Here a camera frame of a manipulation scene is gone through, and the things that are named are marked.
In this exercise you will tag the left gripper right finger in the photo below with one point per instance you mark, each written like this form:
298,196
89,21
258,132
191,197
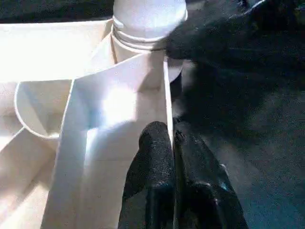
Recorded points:
202,195

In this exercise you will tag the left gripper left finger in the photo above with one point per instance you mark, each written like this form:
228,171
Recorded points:
152,181

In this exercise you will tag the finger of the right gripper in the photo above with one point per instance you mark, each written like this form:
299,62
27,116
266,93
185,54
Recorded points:
205,33

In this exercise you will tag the white plastic table leg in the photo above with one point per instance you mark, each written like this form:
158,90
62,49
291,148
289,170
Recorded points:
147,19

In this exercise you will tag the white plastic table top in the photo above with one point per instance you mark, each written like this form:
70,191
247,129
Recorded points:
107,100

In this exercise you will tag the black table mat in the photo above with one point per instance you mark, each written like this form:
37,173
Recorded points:
250,143

